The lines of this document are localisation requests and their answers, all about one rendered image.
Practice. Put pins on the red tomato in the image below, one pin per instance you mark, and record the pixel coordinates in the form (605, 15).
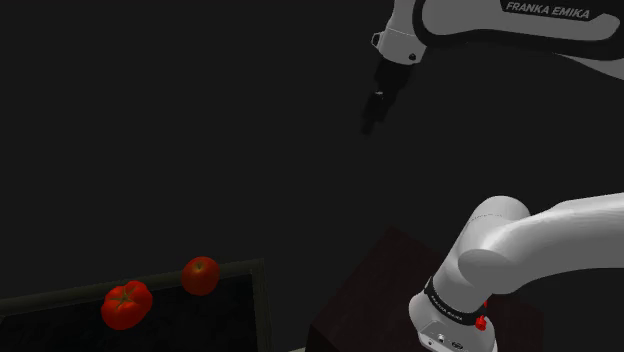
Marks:
(126, 305)

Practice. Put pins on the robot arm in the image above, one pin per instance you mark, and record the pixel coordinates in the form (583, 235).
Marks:
(492, 253)

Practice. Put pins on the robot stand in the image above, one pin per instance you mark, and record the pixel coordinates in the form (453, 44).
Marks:
(375, 292)

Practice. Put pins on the red apple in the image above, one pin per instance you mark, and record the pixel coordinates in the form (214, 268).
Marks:
(200, 276)

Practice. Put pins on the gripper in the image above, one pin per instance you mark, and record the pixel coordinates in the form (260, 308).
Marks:
(389, 78)

